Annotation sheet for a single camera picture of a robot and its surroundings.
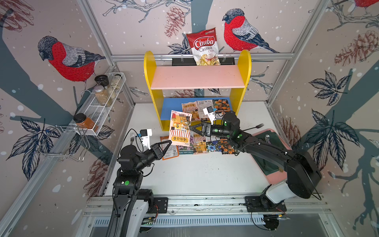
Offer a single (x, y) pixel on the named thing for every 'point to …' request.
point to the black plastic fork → (257, 127)
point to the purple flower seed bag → (186, 150)
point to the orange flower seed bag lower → (222, 106)
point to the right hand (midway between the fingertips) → (192, 129)
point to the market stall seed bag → (199, 143)
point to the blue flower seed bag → (211, 148)
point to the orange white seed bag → (177, 136)
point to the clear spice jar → (115, 83)
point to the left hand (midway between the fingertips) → (173, 140)
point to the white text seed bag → (202, 104)
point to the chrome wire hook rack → (69, 142)
